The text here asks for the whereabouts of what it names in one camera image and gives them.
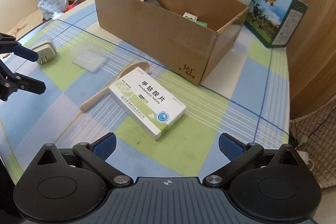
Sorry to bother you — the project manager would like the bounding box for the green spray medicine box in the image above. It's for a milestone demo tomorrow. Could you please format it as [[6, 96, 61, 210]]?
[[195, 21, 207, 27]]

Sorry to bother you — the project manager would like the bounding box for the white plastic spoon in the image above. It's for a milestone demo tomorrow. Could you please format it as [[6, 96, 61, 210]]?
[[80, 61, 150, 113]]

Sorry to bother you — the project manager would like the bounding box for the silver foil pouch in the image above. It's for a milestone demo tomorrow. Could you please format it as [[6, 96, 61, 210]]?
[[145, 0, 165, 9]]

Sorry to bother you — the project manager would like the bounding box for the brown cardboard box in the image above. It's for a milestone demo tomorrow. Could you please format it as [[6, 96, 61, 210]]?
[[94, 0, 248, 85]]

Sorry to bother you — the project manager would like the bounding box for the white green medicine box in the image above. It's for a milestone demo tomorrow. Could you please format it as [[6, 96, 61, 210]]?
[[183, 12, 198, 22]]

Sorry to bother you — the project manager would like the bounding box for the white power strip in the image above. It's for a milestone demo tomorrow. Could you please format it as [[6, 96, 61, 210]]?
[[297, 135, 314, 171]]

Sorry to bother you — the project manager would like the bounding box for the green cow milk box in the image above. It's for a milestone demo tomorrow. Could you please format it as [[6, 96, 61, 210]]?
[[244, 0, 308, 48]]

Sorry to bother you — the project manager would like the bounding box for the white power adapter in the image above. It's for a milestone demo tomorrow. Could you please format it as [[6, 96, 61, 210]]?
[[30, 39, 57, 64]]

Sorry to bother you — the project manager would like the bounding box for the clear printed plastic bag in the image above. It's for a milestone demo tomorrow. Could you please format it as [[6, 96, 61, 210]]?
[[38, 0, 68, 20]]

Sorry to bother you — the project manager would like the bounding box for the white tablet medicine box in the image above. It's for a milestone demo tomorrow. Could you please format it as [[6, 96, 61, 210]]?
[[111, 68, 186, 141]]

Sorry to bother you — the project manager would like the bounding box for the brown quilted chair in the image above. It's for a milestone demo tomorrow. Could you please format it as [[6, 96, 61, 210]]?
[[289, 101, 335, 189]]

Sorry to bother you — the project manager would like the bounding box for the clear plastic tray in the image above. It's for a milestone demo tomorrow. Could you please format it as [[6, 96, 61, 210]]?
[[69, 40, 107, 73]]

